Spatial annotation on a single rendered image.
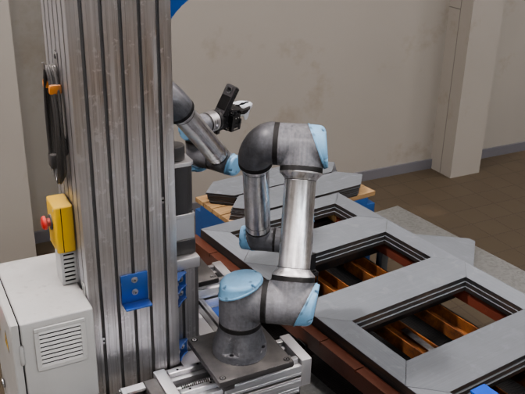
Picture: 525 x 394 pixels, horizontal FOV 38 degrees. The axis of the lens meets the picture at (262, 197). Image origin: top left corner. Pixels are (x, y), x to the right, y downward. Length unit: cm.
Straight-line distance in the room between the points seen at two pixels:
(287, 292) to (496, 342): 89
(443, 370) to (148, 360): 90
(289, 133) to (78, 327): 74
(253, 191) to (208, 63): 297
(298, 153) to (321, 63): 350
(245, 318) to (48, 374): 52
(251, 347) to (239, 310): 12
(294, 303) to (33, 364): 68
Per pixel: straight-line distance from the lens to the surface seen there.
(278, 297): 199
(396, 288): 283
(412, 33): 587
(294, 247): 199
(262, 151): 201
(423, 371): 243
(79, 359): 206
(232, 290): 198
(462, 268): 302
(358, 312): 266
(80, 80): 180
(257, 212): 219
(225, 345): 207
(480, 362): 251
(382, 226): 328
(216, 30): 502
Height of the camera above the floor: 228
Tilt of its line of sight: 24 degrees down
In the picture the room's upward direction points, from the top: 1 degrees clockwise
